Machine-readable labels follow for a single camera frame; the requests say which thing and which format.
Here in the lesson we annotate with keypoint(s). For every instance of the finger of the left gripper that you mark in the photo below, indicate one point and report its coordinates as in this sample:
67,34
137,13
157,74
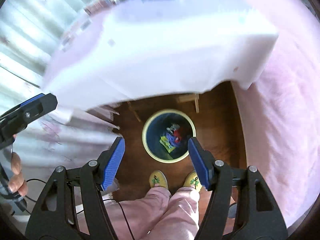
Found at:
35,107

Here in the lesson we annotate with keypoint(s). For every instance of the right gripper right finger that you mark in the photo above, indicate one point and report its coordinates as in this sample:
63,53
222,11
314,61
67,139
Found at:
202,162

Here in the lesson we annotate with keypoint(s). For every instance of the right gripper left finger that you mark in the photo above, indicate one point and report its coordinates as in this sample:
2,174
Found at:
109,162

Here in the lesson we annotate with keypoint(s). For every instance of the red paper sheet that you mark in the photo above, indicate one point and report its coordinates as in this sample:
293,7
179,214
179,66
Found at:
179,134

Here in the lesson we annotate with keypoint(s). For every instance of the purple plastic bag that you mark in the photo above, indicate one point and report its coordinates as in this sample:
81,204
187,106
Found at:
173,140

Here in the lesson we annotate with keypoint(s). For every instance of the black gold paper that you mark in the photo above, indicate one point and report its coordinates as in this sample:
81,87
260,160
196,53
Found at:
173,128

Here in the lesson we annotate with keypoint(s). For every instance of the yellow snack wrapper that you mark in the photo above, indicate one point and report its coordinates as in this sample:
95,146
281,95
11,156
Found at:
163,141

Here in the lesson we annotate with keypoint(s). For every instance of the round trash bin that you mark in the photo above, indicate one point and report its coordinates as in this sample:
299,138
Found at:
156,126

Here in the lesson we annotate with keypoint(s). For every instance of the person's left hand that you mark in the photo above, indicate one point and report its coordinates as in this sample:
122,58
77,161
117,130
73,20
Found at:
17,182

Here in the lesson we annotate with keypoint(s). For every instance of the right yellow slipper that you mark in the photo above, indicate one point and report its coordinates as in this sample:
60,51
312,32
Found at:
193,181

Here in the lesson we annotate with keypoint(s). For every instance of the yellow slipper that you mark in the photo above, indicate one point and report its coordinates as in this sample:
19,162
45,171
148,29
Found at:
193,181
158,179

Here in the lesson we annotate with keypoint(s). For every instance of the left yellow slipper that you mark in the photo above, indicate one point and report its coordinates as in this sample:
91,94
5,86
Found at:
158,179

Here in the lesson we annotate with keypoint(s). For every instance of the cream curtain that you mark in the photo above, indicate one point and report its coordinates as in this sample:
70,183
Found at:
30,32

